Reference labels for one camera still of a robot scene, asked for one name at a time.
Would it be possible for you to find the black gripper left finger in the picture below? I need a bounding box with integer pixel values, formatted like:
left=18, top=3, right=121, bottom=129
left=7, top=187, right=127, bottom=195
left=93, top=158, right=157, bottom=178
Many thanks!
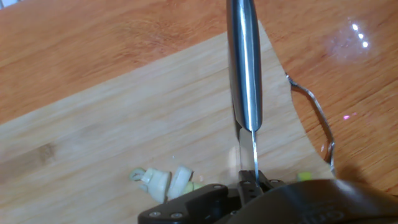
left=138, top=170, right=256, bottom=224

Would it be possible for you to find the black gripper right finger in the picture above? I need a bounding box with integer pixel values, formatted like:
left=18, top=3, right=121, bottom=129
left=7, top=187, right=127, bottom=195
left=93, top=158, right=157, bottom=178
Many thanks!
left=257, top=172, right=285, bottom=200

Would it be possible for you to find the steel kitchen knife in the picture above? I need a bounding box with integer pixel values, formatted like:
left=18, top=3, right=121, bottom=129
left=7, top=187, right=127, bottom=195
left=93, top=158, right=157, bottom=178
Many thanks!
left=226, top=0, right=264, bottom=184

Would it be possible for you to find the pale green scallion slice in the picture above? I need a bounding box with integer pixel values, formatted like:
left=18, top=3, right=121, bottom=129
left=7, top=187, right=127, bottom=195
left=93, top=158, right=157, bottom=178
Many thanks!
left=183, top=181, right=205, bottom=194

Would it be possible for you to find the flat white scallion slice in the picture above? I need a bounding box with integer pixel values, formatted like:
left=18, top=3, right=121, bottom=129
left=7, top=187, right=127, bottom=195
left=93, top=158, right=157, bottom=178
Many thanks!
left=167, top=166, right=194, bottom=200

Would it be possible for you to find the chunky white scallion slice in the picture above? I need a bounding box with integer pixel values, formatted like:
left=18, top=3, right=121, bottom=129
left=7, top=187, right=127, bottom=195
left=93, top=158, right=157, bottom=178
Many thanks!
left=139, top=167, right=172, bottom=205

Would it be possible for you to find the thin green scallion ring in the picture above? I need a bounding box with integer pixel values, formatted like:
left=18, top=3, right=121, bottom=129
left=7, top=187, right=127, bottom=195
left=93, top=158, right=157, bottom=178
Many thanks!
left=129, top=167, right=146, bottom=182

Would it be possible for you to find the bamboo cutting board with handle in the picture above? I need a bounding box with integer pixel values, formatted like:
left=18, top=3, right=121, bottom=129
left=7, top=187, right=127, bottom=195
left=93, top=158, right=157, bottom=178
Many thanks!
left=0, top=20, right=337, bottom=224

